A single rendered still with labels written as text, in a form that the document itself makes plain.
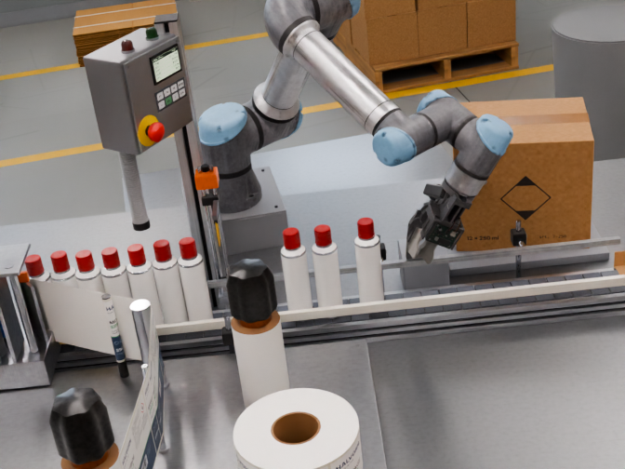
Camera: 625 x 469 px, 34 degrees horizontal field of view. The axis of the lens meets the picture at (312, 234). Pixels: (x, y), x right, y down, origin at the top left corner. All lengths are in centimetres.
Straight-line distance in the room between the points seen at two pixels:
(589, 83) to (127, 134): 272
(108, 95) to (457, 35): 380
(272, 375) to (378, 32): 376
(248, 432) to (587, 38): 298
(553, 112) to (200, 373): 100
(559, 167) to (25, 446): 124
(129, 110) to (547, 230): 98
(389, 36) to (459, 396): 367
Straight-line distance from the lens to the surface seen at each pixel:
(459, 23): 561
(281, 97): 243
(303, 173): 287
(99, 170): 510
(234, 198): 249
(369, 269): 211
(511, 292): 216
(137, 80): 196
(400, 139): 196
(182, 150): 213
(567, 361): 210
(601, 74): 437
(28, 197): 499
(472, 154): 203
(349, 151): 297
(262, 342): 182
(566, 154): 231
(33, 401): 210
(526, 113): 243
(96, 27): 656
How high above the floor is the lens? 210
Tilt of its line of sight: 30 degrees down
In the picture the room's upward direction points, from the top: 7 degrees counter-clockwise
